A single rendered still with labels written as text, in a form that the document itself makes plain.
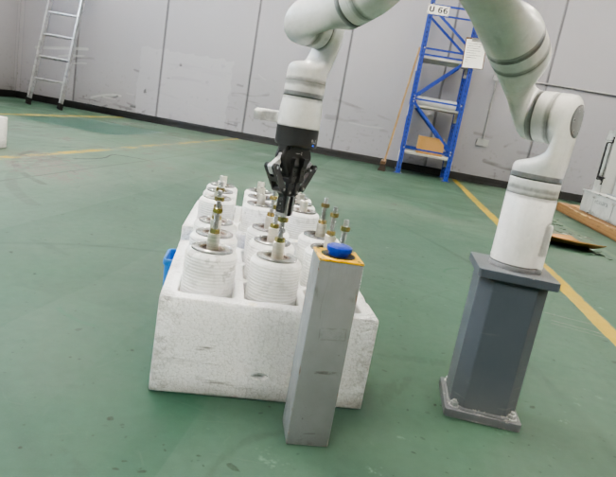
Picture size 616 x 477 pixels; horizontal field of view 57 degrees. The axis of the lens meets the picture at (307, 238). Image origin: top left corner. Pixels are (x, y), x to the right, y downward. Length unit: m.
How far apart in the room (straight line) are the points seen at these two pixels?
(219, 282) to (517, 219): 0.55
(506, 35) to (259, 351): 0.65
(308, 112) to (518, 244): 0.45
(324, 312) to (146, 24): 7.46
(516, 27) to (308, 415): 0.65
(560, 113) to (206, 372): 0.77
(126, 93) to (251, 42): 1.83
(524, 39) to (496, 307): 0.48
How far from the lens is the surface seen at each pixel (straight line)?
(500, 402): 1.19
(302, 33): 0.98
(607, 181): 5.51
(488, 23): 0.89
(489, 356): 1.15
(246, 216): 1.55
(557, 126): 1.10
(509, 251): 1.12
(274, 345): 1.04
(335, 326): 0.89
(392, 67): 7.43
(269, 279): 1.02
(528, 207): 1.11
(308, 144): 1.00
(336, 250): 0.87
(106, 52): 8.39
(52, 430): 0.97
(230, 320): 1.01
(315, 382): 0.93
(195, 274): 1.02
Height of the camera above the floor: 0.52
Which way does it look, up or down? 13 degrees down
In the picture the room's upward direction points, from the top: 10 degrees clockwise
